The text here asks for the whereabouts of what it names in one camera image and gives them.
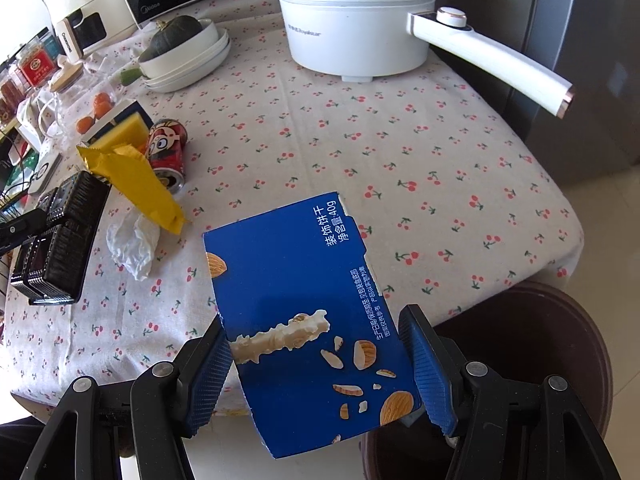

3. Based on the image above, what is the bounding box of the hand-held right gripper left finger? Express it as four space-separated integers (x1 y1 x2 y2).
20 314 236 480

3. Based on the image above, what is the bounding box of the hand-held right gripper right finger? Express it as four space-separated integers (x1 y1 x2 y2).
396 304 623 480

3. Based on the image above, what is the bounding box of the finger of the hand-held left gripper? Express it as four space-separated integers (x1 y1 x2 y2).
0 209 47 257

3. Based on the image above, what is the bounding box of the black plastic biscuit tray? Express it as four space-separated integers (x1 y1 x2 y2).
10 171 112 306

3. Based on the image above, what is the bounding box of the brown trash bin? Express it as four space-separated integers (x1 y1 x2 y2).
362 282 613 480

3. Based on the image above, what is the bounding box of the blue almond print biscuit box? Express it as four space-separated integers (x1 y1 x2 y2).
202 191 426 460

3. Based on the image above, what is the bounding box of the torn blue biscuit box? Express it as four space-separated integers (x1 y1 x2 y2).
80 100 153 148

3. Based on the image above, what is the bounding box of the yellow and green sponge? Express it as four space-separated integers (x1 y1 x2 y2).
90 112 151 153

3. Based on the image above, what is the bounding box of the white square gadget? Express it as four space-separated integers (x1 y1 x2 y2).
27 152 63 196

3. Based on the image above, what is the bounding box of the white plastic object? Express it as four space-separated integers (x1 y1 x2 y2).
15 95 48 153

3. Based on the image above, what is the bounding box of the crumpled white tissue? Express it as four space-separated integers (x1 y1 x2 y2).
106 209 161 281

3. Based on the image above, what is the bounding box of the yellow snack wrapper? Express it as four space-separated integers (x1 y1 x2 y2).
76 144 188 235

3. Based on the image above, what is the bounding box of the glass jar wooden lid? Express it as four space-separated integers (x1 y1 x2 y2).
17 57 123 143

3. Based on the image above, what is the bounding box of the red tin box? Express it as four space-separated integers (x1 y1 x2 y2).
19 42 53 86

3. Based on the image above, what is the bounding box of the red cartoon drink can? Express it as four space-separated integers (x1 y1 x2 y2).
145 119 188 195

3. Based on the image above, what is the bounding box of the cherry print tablecloth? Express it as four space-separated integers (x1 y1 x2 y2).
0 0 586 413

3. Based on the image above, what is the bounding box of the white deep plate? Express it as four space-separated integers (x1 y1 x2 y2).
145 40 232 93
142 30 230 86

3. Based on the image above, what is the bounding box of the white ceramic bowl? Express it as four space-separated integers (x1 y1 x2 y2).
137 19 221 78

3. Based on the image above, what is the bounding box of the dark green pumpkin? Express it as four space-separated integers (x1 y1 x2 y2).
150 14 205 56

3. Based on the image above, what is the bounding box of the white electric cooking pot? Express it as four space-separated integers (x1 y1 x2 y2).
269 0 576 118

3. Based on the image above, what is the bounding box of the grey refrigerator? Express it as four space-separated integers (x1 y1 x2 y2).
435 0 640 241

